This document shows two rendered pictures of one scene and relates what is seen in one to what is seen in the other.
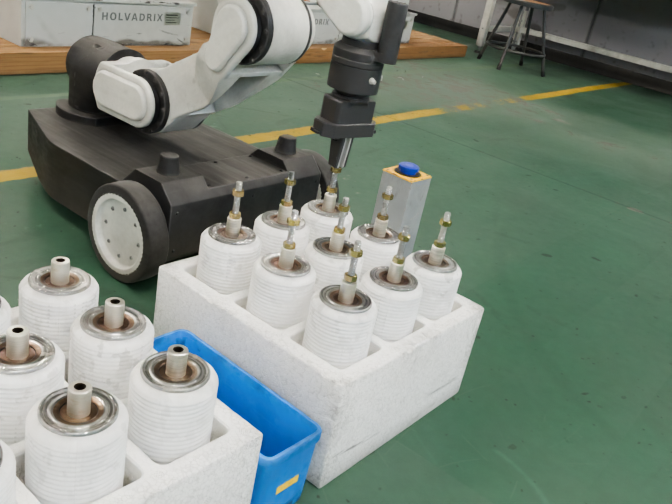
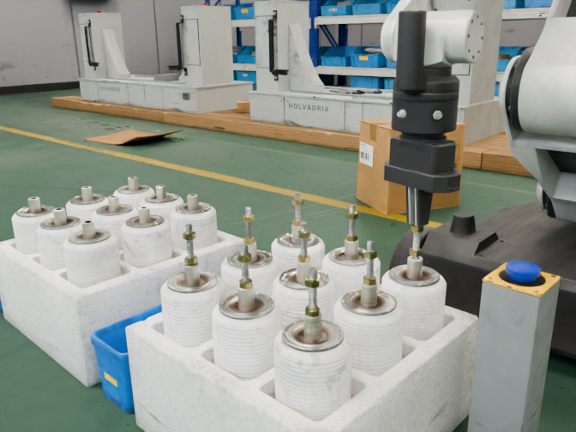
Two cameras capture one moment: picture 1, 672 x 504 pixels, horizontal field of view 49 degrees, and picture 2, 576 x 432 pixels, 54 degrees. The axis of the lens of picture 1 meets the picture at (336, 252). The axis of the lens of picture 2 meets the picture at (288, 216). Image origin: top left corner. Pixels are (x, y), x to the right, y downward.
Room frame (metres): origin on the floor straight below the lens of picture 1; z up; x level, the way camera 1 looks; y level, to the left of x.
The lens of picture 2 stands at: (1.16, -0.77, 0.60)
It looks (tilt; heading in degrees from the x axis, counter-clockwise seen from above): 18 degrees down; 98
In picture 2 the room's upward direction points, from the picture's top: 1 degrees counter-clockwise
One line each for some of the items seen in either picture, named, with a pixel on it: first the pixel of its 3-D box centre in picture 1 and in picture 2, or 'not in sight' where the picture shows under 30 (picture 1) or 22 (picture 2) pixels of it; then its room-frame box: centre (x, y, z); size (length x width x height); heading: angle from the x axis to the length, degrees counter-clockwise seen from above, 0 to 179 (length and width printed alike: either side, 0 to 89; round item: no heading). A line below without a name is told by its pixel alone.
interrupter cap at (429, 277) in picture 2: (327, 209); (414, 276); (1.24, 0.03, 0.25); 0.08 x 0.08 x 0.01
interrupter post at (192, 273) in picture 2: (347, 291); (192, 273); (0.91, -0.03, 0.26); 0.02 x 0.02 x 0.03
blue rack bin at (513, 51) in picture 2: not in sight; (500, 58); (2.41, 4.96, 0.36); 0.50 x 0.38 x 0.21; 56
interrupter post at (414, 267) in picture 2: (329, 202); (414, 267); (1.24, 0.03, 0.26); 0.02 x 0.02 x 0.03
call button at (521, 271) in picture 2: (408, 169); (522, 273); (1.36, -0.10, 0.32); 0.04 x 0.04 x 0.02
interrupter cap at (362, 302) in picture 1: (345, 299); (192, 282); (0.91, -0.03, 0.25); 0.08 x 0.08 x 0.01
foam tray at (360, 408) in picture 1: (318, 333); (304, 371); (1.08, 0.00, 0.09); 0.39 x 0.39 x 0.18; 55
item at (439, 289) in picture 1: (421, 309); (312, 399); (1.11, -0.16, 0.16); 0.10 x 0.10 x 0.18
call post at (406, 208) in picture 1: (389, 246); (507, 387); (1.36, -0.10, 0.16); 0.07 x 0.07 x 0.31; 55
